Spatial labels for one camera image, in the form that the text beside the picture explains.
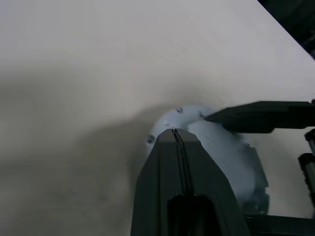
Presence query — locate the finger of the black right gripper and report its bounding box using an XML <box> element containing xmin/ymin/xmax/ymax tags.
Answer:
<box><xmin>244</xmin><ymin>214</ymin><xmax>315</xmax><ymax>236</ymax></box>
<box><xmin>204</xmin><ymin>100</ymin><xmax>315</xmax><ymax>135</ymax></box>

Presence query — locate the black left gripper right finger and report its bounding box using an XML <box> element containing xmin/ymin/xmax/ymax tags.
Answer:
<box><xmin>175</xmin><ymin>129</ymin><xmax>250</xmax><ymax>236</ymax></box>

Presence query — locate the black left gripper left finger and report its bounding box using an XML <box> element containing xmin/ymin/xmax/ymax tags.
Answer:
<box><xmin>131</xmin><ymin>127</ymin><xmax>185</xmax><ymax>236</ymax></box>

